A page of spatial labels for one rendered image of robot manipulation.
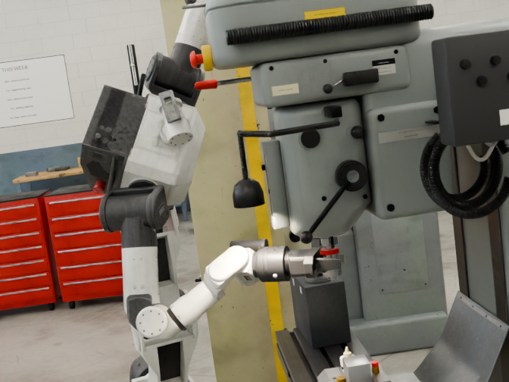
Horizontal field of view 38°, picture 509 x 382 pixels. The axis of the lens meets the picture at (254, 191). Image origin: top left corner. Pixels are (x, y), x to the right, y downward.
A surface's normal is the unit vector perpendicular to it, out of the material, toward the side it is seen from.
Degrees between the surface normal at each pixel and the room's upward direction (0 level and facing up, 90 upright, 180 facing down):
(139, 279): 76
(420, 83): 90
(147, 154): 58
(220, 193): 90
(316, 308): 90
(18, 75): 90
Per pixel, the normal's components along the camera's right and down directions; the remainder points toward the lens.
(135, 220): -0.19, -0.09
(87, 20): 0.10, 0.13
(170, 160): 0.25, -0.45
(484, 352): -0.93, -0.32
